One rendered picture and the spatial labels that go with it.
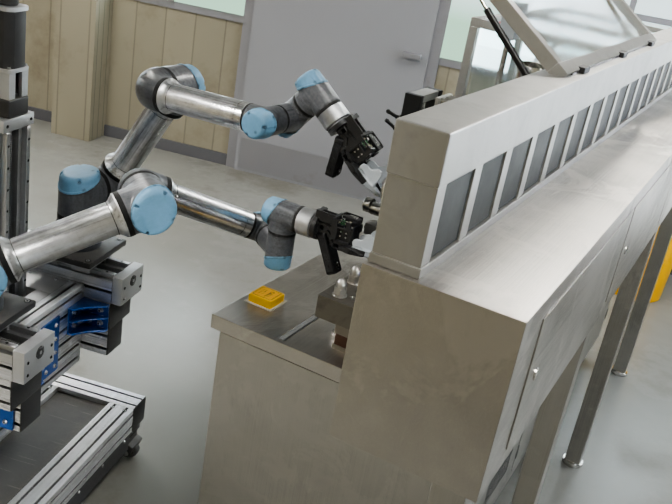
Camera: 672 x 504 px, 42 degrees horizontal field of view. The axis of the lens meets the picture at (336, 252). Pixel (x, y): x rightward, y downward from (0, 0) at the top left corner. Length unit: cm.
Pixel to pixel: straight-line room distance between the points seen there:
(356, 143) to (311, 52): 370
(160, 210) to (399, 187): 101
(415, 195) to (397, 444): 38
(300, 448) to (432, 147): 120
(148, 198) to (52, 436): 108
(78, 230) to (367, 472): 89
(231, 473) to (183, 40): 427
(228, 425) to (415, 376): 111
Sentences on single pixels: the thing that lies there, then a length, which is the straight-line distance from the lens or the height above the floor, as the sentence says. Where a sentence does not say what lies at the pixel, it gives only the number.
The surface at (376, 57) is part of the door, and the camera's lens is 575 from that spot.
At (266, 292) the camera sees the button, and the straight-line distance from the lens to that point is 229.
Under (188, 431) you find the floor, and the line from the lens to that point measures 333.
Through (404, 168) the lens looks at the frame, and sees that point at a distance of 119.
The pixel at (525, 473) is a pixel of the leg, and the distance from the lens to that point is 245.
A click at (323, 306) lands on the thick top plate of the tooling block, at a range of 209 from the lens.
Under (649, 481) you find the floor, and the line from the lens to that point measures 374.
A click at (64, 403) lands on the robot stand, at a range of 308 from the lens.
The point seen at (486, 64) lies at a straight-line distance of 311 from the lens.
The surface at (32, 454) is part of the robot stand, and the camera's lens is 285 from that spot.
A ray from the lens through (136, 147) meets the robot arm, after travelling 262.
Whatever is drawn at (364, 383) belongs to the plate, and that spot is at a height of 125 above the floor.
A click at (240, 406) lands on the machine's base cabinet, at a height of 68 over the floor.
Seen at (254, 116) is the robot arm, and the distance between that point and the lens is 215.
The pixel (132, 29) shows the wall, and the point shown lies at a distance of 639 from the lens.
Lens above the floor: 192
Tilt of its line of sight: 22 degrees down
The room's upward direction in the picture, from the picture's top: 10 degrees clockwise
